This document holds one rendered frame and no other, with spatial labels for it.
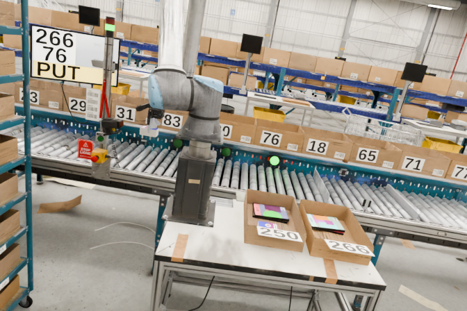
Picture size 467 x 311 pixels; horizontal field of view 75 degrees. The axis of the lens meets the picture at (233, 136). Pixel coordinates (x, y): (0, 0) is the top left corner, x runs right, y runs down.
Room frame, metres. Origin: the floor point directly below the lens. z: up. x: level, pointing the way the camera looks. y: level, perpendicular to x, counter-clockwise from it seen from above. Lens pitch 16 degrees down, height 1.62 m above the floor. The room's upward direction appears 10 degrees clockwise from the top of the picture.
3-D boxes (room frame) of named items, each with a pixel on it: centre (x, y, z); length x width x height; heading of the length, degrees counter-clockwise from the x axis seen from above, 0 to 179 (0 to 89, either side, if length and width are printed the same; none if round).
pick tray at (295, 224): (1.44, -0.27, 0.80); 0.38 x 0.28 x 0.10; 1
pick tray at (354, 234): (1.43, -0.59, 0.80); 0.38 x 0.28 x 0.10; 1
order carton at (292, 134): (2.52, -0.37, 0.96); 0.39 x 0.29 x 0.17; 90
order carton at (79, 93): (2.53, 1.21, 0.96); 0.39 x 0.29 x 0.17; 89
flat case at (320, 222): (1.53, -0.58, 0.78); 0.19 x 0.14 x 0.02; 95
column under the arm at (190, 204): (1.45, 0.16, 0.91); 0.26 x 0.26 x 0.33; 3
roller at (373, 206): (2.07, -1.04, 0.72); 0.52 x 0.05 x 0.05; 0
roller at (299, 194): (2.07, -0.52, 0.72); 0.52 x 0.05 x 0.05; 0
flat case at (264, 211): (1.54, -0.28, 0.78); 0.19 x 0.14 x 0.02; 94
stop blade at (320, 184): (2.07, -0.68, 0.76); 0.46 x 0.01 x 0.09; 0
